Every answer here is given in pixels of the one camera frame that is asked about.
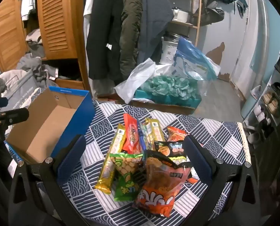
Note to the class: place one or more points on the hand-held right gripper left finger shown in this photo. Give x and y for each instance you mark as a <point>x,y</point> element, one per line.
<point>70,157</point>

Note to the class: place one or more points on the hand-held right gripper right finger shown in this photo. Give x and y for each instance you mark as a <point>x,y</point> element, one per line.
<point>200,162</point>

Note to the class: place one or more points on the blue cardboard box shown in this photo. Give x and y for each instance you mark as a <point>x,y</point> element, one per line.
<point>48,131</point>

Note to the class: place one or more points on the large orange snack packet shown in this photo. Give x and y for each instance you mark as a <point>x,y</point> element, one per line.
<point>158,188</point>

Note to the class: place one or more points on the green snack packet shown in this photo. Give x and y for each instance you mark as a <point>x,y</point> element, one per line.
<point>124,183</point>

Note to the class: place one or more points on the red snack packet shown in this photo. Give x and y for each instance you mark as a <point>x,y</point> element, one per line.
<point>131,134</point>

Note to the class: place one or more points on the grey hooded sweatshirt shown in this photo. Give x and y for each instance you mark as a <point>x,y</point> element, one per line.
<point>15,91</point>

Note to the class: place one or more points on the blue white patterned tablecloth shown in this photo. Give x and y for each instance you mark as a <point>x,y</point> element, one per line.
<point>224,141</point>

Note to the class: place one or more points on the black snack packet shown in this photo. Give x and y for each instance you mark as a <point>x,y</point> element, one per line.
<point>167,149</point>

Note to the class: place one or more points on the small orange-red snack packet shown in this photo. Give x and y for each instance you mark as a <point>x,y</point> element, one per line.
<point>176,134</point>

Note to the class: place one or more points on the long yellow snack packet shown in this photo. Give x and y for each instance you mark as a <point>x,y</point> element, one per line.
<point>155,131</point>
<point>111,155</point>

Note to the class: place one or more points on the grey clothes pile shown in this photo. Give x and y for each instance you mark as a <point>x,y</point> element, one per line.
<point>36,66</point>

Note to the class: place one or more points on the flat brown cardboard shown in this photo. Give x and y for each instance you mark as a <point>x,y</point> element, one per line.
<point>163,109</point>

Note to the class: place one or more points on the teal cardboard tray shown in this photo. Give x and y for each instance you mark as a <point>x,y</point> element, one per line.
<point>168,101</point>

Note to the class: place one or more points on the wooden louvered wardrobe door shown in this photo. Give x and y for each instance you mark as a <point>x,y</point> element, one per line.
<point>5,33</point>
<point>59,18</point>

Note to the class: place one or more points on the grey clothes in wardrobe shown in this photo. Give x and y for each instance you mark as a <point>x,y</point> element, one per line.
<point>35,42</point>

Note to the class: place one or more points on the pair of white shoes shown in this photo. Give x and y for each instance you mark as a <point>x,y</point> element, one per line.
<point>261,115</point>

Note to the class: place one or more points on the wooden wardrobe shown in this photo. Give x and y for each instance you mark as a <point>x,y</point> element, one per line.
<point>82,70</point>

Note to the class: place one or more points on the pile of teal wrapped pieces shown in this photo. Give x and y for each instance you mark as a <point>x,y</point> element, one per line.
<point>168,84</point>

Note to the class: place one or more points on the pair of beige shoes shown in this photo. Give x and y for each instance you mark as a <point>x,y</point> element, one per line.
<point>270,103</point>

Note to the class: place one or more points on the white plastic bag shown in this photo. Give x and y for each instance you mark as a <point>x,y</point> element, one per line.
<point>135,80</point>

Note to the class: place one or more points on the white hanging garment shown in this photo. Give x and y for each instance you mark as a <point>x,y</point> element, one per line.
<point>28,0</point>

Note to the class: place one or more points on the light blue shoe rack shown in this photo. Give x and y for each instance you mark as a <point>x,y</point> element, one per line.
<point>276,80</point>

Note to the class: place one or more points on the white bucket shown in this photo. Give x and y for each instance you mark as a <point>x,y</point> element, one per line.
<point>169,49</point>

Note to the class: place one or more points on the black coat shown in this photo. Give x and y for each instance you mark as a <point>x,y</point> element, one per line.
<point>104,33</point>

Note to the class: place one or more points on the white door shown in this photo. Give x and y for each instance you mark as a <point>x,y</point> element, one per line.
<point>248,40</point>

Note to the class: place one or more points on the olive green jacket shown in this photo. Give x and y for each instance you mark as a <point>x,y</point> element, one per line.
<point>130,33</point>

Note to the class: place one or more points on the blue-grey jacket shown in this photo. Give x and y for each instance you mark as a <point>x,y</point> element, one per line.
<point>154,23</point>

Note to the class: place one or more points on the white pot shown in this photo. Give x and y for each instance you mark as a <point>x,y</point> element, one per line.
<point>181,15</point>

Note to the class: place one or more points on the olive jacket on rack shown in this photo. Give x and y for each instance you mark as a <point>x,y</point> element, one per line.
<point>213,11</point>

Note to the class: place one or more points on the wooden shelf rack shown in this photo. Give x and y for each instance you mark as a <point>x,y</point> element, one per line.
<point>197,9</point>

